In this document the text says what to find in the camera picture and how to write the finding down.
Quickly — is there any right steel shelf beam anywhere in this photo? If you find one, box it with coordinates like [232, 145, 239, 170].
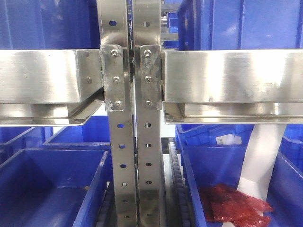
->
[162, 49, 303, 124]

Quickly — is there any right black roller track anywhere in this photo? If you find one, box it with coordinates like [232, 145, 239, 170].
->
[168, 141, 191, 227]

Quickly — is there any steel perforated upright post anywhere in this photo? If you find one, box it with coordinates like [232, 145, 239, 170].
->
[133, 0, 165, 227]
[97, 0, 138, 227]

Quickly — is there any red plastic bag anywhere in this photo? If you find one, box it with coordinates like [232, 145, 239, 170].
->
[198, 183, 274, 227]

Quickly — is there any left black roller track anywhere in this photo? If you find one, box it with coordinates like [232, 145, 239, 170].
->
[95, 182, 115, 227]

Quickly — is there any lower right blue bin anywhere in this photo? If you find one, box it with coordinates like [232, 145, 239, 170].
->
[175, 124, 254, 227]

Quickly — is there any right steel bolted bracket plate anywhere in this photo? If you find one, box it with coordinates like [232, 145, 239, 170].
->
[140, 45, 161, 110]

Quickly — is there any upper right blue bin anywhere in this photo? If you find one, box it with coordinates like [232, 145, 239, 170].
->
[178, 0, 303, 51]

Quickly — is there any lower left rear blue bin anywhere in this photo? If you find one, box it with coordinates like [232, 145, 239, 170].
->
[43, 116, 110, 150]

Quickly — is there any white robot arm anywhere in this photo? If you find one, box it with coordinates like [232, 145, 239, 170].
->
[238, 124, 286, 201]

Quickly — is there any far right blue bin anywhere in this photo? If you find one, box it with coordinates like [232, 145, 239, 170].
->
[266, 124, 303, 227]

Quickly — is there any blue bin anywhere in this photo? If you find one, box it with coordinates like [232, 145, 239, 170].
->
[0, 127, 53, 164]
[175, 124, 254, 227]
[0, 0, 100, 50]
[178, 0, 303, 51]
[0, 149, 111, 227]
[266, 124, 303, 227]
[43, 116, 110, 150]

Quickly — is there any black roller track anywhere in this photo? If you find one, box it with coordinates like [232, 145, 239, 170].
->
[168, 141, 191, 227]
[95, 182, 115, 227]

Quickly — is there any far left blue bin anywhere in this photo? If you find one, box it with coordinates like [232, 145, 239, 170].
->
[0, 127, 53, 164]

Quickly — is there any left steel perforated upright post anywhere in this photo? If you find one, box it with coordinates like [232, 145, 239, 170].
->
[97, 0, 138, 227]

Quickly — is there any left steel shelf beam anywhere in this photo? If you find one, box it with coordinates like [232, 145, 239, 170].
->
[0, 49, 103, 126]

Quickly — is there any white labelled bag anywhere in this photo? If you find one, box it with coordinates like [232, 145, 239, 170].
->
[215, 134, 242, 145]

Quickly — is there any right steel perforated upright post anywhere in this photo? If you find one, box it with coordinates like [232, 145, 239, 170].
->
[133, 0, 165, 227]

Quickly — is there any left steel bolted bracket plate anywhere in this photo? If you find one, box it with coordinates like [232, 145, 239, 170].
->
[100, 44, 125, 112]

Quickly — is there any steel shelf beam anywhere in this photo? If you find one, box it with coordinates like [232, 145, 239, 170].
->
[0, 49, 103, 126]
[162, 49, 303, 124]

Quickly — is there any steel bolted bracket plate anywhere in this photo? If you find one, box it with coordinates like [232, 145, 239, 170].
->
[140, 45, 161, 110]
[100, 44, 125, 112]

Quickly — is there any upper left blue bin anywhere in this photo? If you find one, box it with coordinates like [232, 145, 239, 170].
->
[0, 0, 100, 50]

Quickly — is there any lower left front blue bin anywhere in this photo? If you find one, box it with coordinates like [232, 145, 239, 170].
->
[0, 149, 111, 227]

